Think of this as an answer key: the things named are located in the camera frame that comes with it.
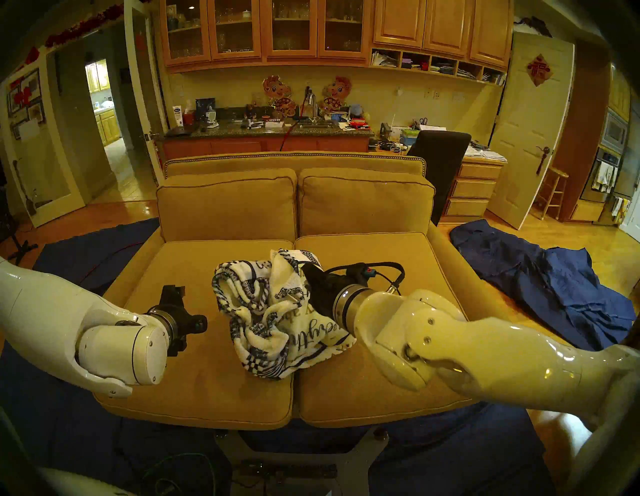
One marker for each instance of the mustard sofa seat cushion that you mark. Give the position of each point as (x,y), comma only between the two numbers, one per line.
(200,390)
(400,250)

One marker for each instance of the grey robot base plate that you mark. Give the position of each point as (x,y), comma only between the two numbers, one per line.
(357,465)

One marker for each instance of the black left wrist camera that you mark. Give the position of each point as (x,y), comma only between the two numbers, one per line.
(200,324)

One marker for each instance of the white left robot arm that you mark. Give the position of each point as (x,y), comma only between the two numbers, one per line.
(60,320)

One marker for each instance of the dark office chair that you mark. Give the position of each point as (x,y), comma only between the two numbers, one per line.
(440,155)

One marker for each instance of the chrome sink faucet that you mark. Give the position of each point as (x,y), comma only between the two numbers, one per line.
(311,107)

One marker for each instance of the wooden cubby shelf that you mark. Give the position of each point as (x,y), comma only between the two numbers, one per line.
(445,65)

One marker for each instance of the cartoon pig wall decoration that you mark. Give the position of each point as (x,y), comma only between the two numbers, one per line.
(336,91)
(276,90)

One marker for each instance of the dark standing picture frame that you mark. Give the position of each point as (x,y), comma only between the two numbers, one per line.
(205,107)

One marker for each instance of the white lotion bottle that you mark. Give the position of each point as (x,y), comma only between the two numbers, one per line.
(178,115)

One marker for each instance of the small red box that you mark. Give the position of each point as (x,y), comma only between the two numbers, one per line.
(188,118)

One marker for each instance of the large navy floor cloth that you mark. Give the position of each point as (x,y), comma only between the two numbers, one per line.
(75,430)

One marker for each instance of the wooden desk with drawers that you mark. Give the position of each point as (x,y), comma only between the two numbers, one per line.
(475,187)

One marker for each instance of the granite top counter cabinet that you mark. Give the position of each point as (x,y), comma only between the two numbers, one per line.
(240,145)

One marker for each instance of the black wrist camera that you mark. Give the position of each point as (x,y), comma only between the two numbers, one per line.
(200,324)
(364,272)

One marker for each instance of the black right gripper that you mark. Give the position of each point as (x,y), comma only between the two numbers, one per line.
(325,290)

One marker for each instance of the printed scripture fleece blanket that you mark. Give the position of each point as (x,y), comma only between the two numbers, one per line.
(270,320)

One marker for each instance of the white panel door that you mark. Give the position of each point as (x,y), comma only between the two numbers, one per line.
(525,125)

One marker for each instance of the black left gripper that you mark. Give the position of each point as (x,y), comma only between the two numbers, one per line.
(177,322)

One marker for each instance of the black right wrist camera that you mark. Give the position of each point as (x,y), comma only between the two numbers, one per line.
(364,272)

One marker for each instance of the mustard fabric loveseat sofa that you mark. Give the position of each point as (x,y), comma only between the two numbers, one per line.
(210,162)

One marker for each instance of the wooden wall cabinets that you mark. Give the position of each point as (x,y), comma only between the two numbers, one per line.
(400,22)

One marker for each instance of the black power strip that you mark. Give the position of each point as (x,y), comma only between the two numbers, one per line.
(295,471)

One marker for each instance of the steel wall oven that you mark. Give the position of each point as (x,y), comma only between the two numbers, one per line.
(614,132)

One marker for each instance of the red diamond door ornament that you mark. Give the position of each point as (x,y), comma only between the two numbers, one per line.
(539,70)

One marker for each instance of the mustard sofa back cushion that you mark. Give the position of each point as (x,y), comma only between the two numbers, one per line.
(225,205)
(365,200)

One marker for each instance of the white hanging towel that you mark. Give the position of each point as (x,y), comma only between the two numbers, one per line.
(620,209)
(602,176)

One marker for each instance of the white glass french door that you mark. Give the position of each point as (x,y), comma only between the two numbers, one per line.
(45,175)

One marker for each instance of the red garland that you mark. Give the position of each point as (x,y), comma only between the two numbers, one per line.
(85,25)

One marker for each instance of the black floor stand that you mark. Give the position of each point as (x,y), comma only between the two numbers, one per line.
(20,249)

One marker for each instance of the wooden stool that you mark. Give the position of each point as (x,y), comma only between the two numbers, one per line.
(557,173)

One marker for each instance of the crumpled navy cloth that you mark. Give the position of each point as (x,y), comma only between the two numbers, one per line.
(525,265)

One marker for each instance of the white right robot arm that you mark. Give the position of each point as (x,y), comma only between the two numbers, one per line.
(475,360)

